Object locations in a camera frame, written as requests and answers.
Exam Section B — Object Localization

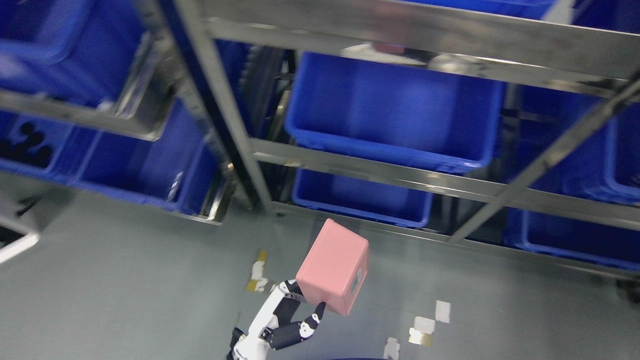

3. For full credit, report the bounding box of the grey robot thumb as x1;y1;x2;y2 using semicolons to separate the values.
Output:
259;301;327;350

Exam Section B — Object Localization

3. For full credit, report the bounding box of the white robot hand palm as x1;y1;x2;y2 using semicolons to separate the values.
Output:
245;279;304;360

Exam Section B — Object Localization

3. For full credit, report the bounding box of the pink plastic storage box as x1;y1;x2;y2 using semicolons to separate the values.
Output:
295;218;370;317

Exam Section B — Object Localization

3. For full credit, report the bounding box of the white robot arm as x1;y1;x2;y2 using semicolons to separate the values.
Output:
226;279;327;360

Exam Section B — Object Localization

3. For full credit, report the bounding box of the steel shelf rack left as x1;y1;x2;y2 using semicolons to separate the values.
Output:
1;30;236;226

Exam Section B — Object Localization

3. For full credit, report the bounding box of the steel shelf rack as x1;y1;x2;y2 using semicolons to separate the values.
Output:
1;30;236;226
159;0;639;281

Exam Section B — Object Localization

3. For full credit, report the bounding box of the steel shelf rack centre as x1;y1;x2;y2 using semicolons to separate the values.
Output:
159;0;639;281

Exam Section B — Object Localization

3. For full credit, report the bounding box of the blue bin centre lower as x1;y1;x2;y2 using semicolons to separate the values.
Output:
291;170;434;228

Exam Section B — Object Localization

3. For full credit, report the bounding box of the blue bin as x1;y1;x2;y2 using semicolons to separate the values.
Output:
70;99;218;215
285;52;505;174
0;111;76;179
291;170;434;228
412;0;556;20
502;208;640;272
0;0;146;106
503;85;640;207

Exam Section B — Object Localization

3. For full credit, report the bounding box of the blue bin left middle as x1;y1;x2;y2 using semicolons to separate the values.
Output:
70;99;218;215

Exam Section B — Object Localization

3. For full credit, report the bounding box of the blue bin centre upper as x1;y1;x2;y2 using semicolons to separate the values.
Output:
285;52;505;174

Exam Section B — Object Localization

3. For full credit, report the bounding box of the blue bin far left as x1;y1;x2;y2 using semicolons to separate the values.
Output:
0;111;76;179

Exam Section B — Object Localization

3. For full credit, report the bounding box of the blue bin right upper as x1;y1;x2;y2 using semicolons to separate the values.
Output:
503;85;640;207

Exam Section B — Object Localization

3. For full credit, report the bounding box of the blue bin right lower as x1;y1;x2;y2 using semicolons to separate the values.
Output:
502;208;640;272

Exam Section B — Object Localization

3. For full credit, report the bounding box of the blue bin top left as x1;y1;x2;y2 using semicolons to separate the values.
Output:
0;0;146;106

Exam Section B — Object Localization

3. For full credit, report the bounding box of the blue bin top right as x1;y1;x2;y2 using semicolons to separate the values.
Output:
412;0;556;20

